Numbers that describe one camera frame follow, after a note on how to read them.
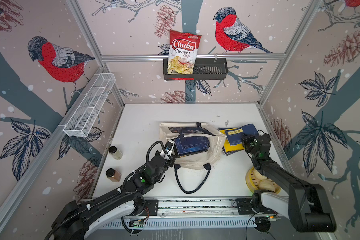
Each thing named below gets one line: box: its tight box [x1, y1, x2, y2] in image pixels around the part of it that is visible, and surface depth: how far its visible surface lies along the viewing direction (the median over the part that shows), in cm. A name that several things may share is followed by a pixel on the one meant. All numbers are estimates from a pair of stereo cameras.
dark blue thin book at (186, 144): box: [175, 136, 211, 155], surface depth 94 cm
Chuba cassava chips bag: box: [167, 29, 202, 75], surface depth 85 cm
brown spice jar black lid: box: [105, 168, 122, 182], surface depth 78 cm
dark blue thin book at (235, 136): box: [225, 123, 259, 146], surface depth 91 cm
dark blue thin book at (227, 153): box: [222, 146, 245, 156], surface depth 90 cm
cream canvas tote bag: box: [159, 122, 227, 170], surface depth 85 cm
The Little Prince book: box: [174, 140, 211, 155], surface depth 94 cm
